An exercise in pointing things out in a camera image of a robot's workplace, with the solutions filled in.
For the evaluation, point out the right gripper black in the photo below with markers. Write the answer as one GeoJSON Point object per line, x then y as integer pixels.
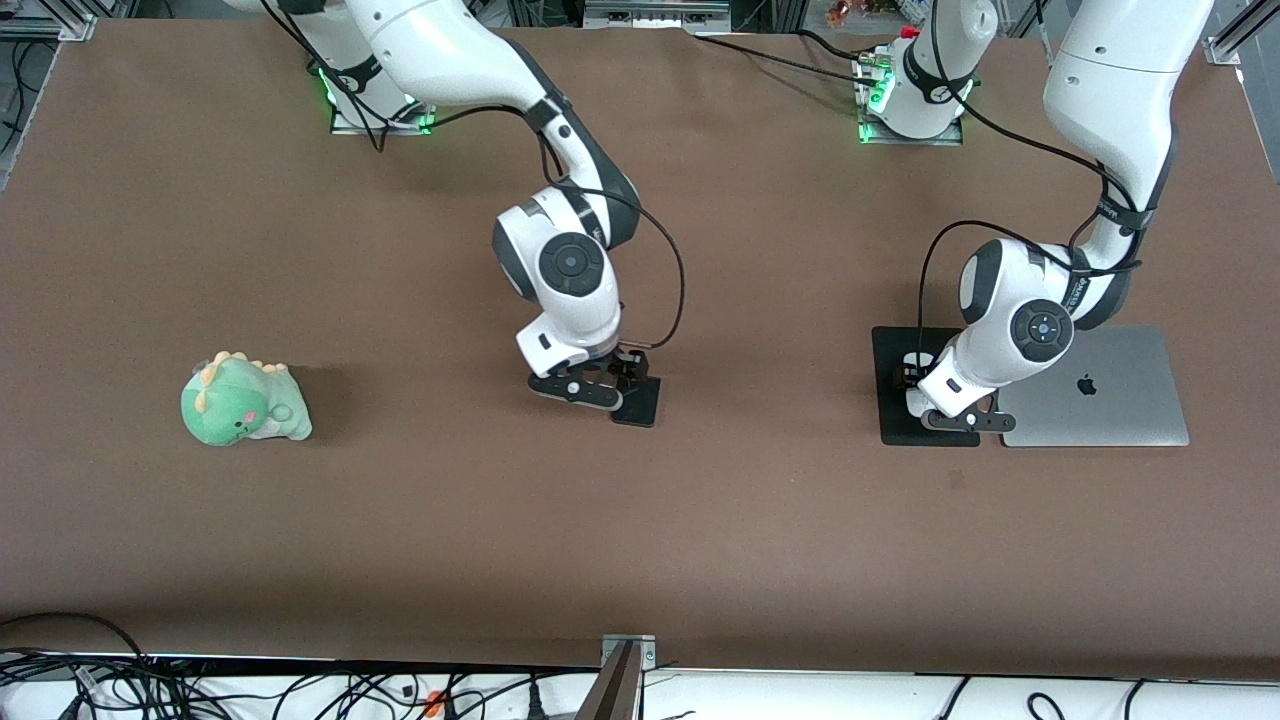
{"type": "Point", "coordinates": [630, 364]}

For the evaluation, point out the black smartphone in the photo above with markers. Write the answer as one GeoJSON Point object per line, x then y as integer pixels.
{"type": "Point", "coordinates": [642, 408]}

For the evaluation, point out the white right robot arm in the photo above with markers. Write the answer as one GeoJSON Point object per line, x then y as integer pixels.
{"type": "Point", "coordinates": [450, 60]}

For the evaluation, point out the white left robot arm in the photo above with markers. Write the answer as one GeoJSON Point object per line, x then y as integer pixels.
{"type": "Point", "coordinates": [1110, 90]}

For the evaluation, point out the black mouse pad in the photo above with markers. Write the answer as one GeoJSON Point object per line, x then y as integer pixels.
{"type": "Point", "coordinates": [890, 420]}

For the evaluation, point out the silver closed laptop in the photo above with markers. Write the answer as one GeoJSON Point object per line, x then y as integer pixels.
{"type": "Point", "coordinates": [1120, 400]}

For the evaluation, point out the dark metal beam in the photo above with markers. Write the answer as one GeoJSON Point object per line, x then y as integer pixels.
{"type": "Point", "coordinates": [610, 695]}

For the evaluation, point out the grey metal box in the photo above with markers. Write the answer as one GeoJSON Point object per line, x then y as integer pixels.
{"type": "Point", "coordinates": [650, 15]}

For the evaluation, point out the green dinosaur plush toy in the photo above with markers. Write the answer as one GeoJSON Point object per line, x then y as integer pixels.
{"type": "Point", "coordinates": [235, 405]}

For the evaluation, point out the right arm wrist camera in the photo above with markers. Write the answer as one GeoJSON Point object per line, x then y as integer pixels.
{"type": "Point", "coordinates": [575, 392]}

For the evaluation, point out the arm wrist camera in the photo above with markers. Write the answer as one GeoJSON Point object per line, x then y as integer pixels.
{"type": "Point", "coordinates": [575, 392]}
{"type": "Point", "coordinates": [965, 420]}

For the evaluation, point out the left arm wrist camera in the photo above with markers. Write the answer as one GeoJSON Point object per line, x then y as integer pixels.
{"type": "Point", "coordinates": [965, 420]}

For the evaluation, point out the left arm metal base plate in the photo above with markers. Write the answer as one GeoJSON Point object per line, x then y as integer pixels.
{"type": "Point", "coordinates": [920, 140]}

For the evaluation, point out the small metal corner bracket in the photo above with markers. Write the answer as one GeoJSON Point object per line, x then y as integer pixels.
{"type": "Point", "coordinates": [645, 650]}

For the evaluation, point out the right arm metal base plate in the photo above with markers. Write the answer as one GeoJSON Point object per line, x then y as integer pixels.
{"type": "Point", "coordinates": [350, 126]}

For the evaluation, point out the aluminium frame profile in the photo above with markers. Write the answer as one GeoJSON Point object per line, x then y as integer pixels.
{"type": "Point", "coordinates": [70, 25]}
{"type": "Point", "coordinates": [1225, 45]}

